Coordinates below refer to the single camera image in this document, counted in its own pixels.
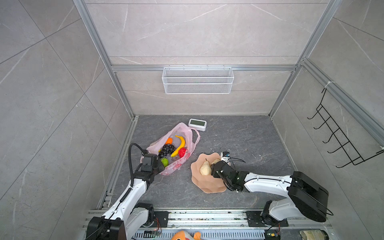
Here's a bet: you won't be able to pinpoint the pink plastic shopping bag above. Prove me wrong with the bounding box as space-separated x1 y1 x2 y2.
147 123 200 176

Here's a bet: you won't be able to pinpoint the pink wavy plate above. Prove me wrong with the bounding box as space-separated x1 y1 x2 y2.
191 153 227 194

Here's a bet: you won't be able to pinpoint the orange plush toy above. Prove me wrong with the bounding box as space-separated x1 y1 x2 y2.
171 231 202 240

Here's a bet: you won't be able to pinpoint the white digital clock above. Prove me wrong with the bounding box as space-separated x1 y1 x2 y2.
188 118 207 132

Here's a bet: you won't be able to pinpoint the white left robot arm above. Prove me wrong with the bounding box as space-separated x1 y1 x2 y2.
85 143 165 240

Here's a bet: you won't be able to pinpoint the black wire hook rack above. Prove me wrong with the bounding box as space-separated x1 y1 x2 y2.
307 88 384 169

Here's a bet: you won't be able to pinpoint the green fake apple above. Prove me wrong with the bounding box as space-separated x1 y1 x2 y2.
161 158 169 168

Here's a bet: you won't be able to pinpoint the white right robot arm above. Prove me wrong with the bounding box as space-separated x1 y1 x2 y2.
210 159 333 226

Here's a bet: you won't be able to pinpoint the white wire mesh basket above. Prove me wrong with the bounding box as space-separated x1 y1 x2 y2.
162 67 235 95

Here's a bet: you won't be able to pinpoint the red fake fruit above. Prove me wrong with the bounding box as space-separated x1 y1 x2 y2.
178 148 187 158

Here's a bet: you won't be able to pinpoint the beige fake fruit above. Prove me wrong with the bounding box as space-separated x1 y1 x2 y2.
200 160 212 176

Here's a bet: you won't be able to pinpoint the orange fake orange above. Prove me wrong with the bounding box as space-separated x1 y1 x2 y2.
166 138 173 145

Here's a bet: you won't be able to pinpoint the black fake grapes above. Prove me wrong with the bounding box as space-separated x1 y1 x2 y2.
158 144 176 159

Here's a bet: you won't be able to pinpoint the yellow fake banana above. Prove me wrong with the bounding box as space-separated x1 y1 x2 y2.
171 135 186 158

